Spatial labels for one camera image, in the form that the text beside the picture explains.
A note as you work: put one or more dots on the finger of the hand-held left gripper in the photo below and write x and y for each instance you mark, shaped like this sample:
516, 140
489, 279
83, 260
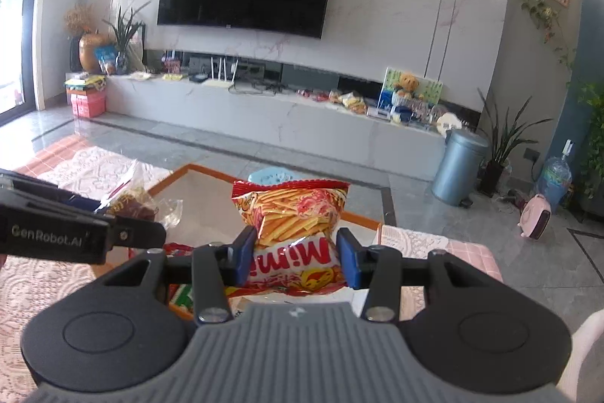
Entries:
80, 202
141, 234

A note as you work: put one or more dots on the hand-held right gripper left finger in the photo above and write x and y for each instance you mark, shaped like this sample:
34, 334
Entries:
245, 256

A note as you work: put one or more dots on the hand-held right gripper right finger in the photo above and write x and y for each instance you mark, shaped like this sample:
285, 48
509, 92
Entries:
349, 256

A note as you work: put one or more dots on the dark red date packet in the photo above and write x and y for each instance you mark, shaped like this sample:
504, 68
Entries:
134, 204

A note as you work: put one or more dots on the orange cardboard box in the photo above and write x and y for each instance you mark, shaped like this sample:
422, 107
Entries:
207, 214

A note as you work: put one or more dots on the orange shrimp stick chips packet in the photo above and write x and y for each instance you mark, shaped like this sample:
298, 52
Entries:
292, 214

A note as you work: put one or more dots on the green sausage stick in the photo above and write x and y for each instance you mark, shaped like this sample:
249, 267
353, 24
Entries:
181, 301

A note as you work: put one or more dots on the white lace tablecloth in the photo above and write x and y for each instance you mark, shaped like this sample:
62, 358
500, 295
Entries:
94, 176

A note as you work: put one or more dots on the pink cardboard box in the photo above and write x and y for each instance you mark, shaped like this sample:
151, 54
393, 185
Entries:
87, 105

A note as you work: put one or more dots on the stack of colourful booklets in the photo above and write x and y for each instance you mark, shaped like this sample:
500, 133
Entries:
85, 82

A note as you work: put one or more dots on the pink checked mat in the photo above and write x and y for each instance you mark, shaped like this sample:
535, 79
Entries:
472, 256

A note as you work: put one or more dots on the grey pedal bin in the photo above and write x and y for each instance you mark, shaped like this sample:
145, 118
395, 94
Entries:
457, 167

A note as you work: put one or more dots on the white marble television cabinet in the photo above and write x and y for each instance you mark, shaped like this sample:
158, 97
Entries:
283, 119

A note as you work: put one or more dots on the orange round vase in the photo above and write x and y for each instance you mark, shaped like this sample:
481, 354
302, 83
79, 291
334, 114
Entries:
92, 53

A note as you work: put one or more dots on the blue white gift box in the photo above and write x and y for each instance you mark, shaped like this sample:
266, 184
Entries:
396, 110

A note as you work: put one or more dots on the heap of yellow snack packets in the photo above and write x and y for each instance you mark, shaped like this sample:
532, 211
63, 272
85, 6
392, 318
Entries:
347, 101

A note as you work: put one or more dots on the tall-leaved potted plant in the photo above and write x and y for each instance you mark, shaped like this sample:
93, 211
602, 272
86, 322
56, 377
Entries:
490, 178

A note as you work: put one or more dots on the white round hand fan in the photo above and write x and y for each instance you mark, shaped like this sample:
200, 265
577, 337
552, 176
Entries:
448, 123

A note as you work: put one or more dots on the small potted plant in vase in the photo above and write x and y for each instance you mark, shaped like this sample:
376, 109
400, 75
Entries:
122, 39

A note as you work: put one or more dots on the white router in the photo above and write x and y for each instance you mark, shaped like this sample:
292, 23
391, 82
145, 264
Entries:
219, 83

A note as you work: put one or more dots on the brown teddy bear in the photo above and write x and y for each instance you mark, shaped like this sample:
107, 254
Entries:
406, 85

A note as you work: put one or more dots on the dried flower bunch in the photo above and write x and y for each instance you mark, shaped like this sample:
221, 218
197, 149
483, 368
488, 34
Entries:
80, 20

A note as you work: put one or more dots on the green picture board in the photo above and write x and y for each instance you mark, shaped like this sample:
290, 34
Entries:
432, 91

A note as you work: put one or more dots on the pink fan heater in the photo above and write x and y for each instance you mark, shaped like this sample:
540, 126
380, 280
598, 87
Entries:
535, 219

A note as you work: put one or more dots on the blue water jug with pump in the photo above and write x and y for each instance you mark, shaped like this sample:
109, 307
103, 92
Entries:
554, 181

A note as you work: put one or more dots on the bushy green ivy plant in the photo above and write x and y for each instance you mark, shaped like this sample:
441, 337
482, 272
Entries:
592, 124

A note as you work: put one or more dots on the trailing vine with flowers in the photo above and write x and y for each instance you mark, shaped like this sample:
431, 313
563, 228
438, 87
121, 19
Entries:
542, 16

